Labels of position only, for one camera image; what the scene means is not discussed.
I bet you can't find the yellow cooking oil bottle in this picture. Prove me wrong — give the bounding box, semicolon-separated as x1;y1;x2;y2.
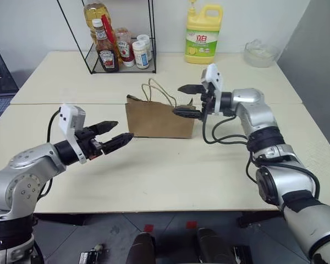
83;0;112;45

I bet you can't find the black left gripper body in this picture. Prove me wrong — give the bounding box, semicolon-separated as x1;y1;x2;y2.
75;126;104;161

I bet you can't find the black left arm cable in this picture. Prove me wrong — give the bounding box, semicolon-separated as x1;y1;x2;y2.
37;108;63;200

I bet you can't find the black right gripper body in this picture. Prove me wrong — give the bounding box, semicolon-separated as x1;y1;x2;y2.
199;89;218;122

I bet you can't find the black table frame bar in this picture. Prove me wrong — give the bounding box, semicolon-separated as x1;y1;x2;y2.
32;212;85;227

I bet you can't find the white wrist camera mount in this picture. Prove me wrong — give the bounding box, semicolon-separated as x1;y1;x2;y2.
57;103;88;165
200;63;224;114

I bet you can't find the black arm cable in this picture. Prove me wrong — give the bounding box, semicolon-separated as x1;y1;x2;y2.
37;108;63;200
201;112;321;200

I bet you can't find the brown paper bag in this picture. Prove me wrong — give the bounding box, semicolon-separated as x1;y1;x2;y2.
125;78;195;140

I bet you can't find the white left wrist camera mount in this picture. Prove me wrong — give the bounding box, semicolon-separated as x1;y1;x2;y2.
57;103;88;165

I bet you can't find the dark ketchup bottle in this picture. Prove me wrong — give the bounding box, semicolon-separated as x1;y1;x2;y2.
92;19;120;73

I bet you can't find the white seasoning jar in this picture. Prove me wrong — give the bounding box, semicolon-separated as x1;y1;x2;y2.
136;34;153;63
131;41;150;70

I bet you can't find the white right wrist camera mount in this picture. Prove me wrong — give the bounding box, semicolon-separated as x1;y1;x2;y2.
200;63;224;114

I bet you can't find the black wire rack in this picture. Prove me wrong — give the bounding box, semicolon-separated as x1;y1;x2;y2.
56;0;157;75

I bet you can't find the yellow dish detergent jug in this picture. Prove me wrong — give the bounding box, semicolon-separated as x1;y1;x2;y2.
184;0;224;65

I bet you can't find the dark laptop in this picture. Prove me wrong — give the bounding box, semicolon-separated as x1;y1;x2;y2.
0;48;20;114

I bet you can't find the dark rounded shape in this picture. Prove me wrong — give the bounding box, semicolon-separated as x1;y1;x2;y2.
125;232;157;264
195;227;235;264

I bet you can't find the black floor device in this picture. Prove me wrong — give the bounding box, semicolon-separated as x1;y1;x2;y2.
78;243;111;264

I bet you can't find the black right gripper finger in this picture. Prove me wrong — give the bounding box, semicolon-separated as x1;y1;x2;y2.
172;106;204;119
177;84;207;96

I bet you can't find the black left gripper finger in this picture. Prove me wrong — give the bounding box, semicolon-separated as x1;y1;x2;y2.
100;132;135;155
90;120;119;136

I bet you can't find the red plastic utensil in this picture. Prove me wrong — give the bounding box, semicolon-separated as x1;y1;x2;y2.
101;14;117;51

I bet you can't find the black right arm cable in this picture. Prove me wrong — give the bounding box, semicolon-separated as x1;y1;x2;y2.
201;112;321;200

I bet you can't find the red white-capped ketchup bottle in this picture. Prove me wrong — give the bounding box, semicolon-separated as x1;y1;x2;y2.
114;27;136;68

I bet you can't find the clear glass bowl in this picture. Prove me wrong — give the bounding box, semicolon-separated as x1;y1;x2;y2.
243;38;280;68

